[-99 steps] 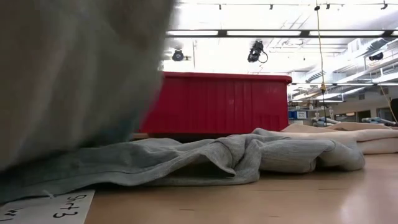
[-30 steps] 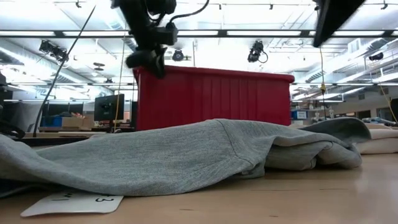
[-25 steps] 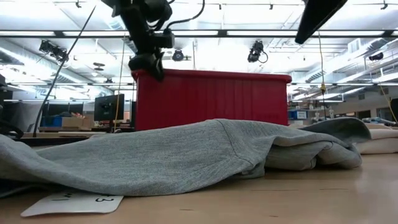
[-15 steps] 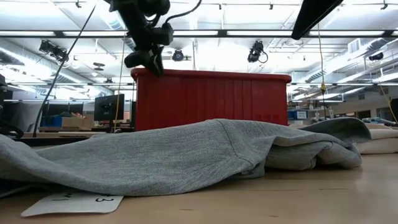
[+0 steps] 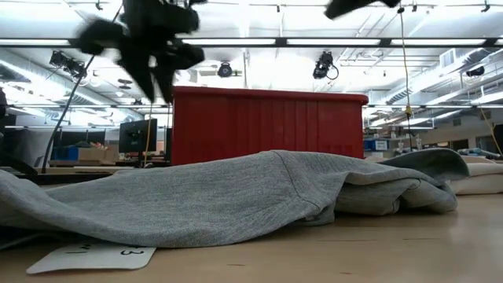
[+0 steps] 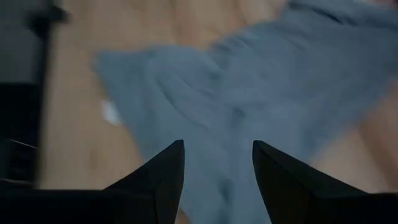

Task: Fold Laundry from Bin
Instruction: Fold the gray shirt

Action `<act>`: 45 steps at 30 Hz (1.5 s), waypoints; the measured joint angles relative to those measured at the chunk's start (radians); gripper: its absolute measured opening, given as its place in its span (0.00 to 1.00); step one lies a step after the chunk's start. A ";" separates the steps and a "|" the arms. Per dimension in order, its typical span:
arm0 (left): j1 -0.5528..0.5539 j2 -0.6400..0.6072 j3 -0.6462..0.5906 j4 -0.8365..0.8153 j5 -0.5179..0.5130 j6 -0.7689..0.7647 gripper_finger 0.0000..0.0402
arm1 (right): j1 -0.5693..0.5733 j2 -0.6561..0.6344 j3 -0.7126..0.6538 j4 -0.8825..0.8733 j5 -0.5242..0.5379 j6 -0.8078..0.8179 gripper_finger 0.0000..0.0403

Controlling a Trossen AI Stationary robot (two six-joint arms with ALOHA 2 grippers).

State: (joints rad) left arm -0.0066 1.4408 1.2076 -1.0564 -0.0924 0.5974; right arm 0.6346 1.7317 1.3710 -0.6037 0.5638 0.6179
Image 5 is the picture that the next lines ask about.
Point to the tan wooden desk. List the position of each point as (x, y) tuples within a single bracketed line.
[(78, 170)]

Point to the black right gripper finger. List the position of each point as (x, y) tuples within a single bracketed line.
[(342, 7)]

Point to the small black ceiling camera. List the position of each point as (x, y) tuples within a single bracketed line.
[(475, 71)]

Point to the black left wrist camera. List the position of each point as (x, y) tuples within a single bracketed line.
[(190, 57)]

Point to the blue bin with white label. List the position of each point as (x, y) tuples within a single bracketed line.
[(376, 144)]

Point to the grey tube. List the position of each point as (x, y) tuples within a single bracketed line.
[(477, 152)]

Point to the red plastic laundry bin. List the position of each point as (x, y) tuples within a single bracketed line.
[(275, 126)]

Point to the black ceiling camera cluster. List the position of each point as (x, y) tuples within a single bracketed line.
[(67, 63)]

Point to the blue storage box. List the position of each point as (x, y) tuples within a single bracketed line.
[(64, 153)]

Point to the black overhead frame bar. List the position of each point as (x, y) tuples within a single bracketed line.
[(334, 42)]

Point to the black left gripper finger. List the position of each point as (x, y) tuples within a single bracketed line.
[(102, 37), (167, 78)]

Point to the grey Reebok t-shirt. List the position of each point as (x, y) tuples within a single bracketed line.
[(196, 204)]

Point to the cream canvas tote bag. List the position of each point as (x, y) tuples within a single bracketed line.
[(479, 177)]

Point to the white paper shirt tag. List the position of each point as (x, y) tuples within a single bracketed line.
[(98, 255)]

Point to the black computer monitor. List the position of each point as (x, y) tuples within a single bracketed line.
[(137, 135)]

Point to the round black ceiling camera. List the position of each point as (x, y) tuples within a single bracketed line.
[(225, 70)]

